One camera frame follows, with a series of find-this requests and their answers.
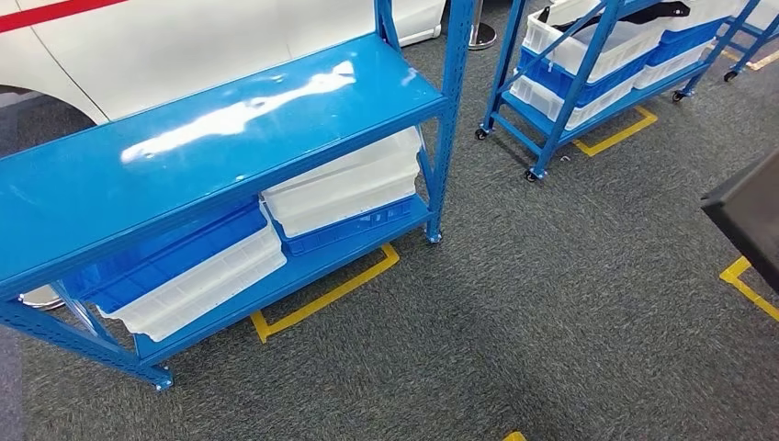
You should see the black plastic plate frame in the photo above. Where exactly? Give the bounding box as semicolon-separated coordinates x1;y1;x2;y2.
701;149;779;297

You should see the blue metal shelf rack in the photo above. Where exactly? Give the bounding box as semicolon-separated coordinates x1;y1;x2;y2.
0;0;477;392

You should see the blue wheeled shelf rack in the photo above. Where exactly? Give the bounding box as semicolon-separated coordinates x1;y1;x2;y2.
474;0;762;184
724;0;779;84

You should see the black curved trim part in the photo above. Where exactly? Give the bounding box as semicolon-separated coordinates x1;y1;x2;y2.
550;1;692;33

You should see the white car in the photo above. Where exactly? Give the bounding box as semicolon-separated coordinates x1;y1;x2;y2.
0;0;448;126

